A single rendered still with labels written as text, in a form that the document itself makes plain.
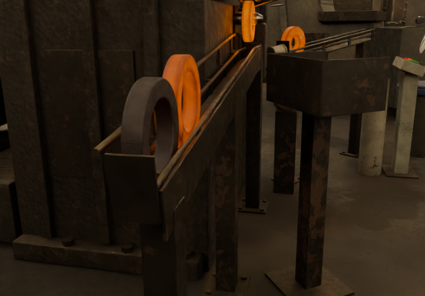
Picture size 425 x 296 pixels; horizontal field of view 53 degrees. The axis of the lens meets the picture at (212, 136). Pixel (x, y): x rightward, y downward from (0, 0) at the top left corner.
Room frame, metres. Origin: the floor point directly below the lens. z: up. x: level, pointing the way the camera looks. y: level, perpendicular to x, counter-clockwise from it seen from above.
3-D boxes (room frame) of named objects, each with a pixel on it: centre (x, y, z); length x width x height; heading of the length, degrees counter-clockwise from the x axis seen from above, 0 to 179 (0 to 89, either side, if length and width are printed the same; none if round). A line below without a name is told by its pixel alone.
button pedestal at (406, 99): (2.22, -1.02, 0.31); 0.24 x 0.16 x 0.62; 167
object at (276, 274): (1.17, -0.30, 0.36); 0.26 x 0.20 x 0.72; 22
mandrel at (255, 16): (1.73, -0.11, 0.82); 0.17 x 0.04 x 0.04; 77
